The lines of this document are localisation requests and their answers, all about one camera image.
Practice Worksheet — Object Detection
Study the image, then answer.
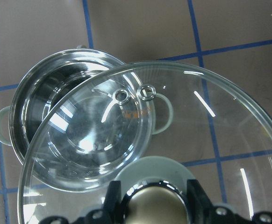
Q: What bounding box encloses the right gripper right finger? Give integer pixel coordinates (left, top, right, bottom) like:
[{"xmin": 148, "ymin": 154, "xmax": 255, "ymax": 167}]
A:
[{"xmin": 186, "ymin": 179, "xmax": 212, "ymax": 216}]

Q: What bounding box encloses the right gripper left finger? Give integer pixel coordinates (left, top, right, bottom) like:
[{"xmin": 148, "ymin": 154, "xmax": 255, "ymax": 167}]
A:
[{"xmin": 103, "ymin": 181, "xmax": 123, "ymax": 217}]

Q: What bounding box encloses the glass pot lid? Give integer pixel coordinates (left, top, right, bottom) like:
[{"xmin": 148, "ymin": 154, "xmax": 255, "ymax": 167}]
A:
[{"xmin": 18, "ymin": 61, "xmax": 272, "ymax": 224}]

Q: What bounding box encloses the pale green cooking pot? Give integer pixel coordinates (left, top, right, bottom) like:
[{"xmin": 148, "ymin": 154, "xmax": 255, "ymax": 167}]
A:
[{"xmin": 0, "ymin": 46, "xmax": 173, "ymax": 192}]

